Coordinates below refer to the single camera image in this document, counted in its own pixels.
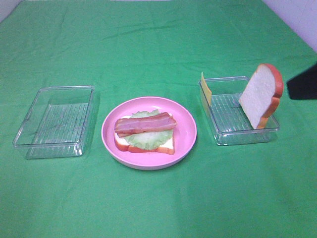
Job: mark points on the pink round plate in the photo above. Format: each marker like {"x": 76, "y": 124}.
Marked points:
{"x": 185, "y": 133}

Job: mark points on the clear plastic tray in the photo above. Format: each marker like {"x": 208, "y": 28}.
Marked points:
{"x": 57, "y": 123}
{"x": 228, "y": 122}

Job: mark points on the green toy lettuce leaf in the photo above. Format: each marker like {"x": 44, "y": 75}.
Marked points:
{"x": 149, "y": 140}

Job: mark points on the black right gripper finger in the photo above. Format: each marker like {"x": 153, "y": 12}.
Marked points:
{"x": 304, "y": 85}

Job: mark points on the toy bread slice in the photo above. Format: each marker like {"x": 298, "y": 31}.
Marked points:
{"x": 125, "y": 127}
{"x": 262, "y": 95}

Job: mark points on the left clear plastic tray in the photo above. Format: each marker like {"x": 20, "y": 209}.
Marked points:
{"x": 57, "y": 123}

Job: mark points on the green tablecloth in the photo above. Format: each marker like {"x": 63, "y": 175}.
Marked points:
{"x": 157, "y": 48}

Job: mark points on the yellow toy cheese slice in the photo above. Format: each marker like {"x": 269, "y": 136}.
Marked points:
{"x": 206, "y": 90}

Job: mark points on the right clear plastic tray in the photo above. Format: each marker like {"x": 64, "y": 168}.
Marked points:
{"x": 228, "y": 122}

